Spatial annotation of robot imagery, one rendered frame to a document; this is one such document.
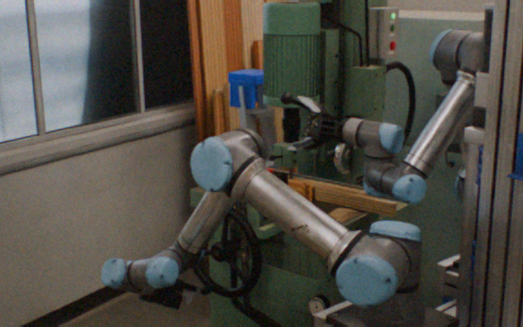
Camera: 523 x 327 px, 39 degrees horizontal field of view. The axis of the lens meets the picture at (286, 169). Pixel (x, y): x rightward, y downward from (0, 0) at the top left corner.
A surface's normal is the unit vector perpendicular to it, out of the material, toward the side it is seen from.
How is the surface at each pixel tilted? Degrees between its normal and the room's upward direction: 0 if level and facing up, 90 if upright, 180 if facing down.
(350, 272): 94
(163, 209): 90
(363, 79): 90
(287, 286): 90
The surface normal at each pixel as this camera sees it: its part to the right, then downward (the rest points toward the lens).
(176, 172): 0.83, 0.14
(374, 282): -0.36, 0.31
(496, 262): -0.75, 0.18
